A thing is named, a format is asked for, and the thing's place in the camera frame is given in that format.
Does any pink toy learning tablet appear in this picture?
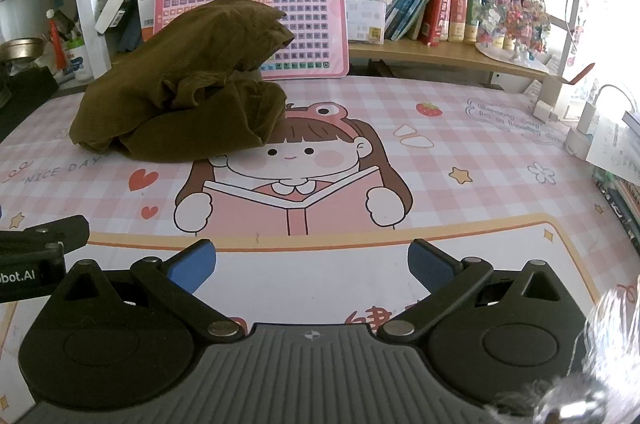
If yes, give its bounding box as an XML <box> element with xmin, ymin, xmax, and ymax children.
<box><xmin>152</xmin><ymin>0</ymin><xmax>351</xmax><ymax>81</ymax></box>

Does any pink checkered printed desk mat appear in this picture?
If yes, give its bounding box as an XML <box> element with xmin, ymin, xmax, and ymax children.
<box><xmin>0</xmin><ymin>74</ymin><xmax>640</xmax><ymax>424</ymax></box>

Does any brass metal bowl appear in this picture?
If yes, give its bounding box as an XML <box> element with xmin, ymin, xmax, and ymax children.
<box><xmin>0</xmin><ymin>37</ymin><xmax>45</xmax><ymax>63</ymax></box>

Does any white cable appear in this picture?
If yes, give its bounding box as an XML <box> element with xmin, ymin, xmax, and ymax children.
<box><xmin>594</xmin><ymin>83</ymin><xmax>639</xmax><ymax>115</ymax></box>

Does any white plastic jar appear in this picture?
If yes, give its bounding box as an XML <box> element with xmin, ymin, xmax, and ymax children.
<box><xmin>64</xmin><ymin>36</ymin><xmax>94</xmax><ymax>85</ymax></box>

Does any olive green garment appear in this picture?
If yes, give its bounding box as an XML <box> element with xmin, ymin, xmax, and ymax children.
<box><xmin>69</xmin><ymin>0</ymin><xmax>296</xmax><ymax>164</ymax></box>

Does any white charger block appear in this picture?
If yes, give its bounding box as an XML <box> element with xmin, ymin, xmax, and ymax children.
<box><xmin>565</xmin><ymin>104</ymin><xmax>601</xmax><ymax>157</ymax></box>

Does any stack of flat books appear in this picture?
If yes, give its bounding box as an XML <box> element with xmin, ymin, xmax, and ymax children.
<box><xmin>592</xmin><ymin>174</ymin><xmax>640</xmax><ymax>250</ymax></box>

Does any red and white bottle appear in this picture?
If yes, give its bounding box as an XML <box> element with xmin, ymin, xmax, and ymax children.
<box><xmin>46</xmin><ymin>9</ymin><xmax>69</xmax><ymax>71</ymax></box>

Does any colourful paper flower ornament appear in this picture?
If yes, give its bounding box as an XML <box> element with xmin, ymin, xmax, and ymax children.
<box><xmin>474</xmin><ymin>0</ymin><xmax>552</xmax><ymax>66</ymax></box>

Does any black box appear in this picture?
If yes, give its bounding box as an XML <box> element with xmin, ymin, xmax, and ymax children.
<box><xmin>0</xmin><ymin>66</ymin><xmax>61</xmax><ymax>140</ymax></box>

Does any white barcode box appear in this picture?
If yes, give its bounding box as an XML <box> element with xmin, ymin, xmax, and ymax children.
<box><xmin>345</xmin><ymin>0</ymin><xmax>387</xmax><ymax>44</ymax></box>

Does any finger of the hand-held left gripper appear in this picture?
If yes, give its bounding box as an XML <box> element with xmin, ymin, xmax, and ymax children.
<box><xmin>0</xmin><ymin>215</ymin><xmax>91</xmax><ymax>251</ymax></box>

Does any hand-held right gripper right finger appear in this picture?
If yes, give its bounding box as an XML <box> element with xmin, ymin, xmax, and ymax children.
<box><xmin>375</xmin><ymin>239</ymin><xmax>576</xmax><ymax>340</ymax></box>

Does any white and orange box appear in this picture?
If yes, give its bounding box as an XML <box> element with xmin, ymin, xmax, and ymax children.
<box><xmin>137</xmin><ymin>0</ymin><xmax>159</xmax><ymax>43</ymax></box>

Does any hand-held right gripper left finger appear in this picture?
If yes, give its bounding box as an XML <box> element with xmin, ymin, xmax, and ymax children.
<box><xmin>50</xmin><ymin>239</ymin><xmax>246</xmax><ymax>339</ymax></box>

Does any white paper sheet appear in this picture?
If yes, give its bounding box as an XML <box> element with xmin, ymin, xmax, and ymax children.
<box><xmin>585</xmin><ymin>116</ymin><xmax>640</xmax><ymax>185</ymax></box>

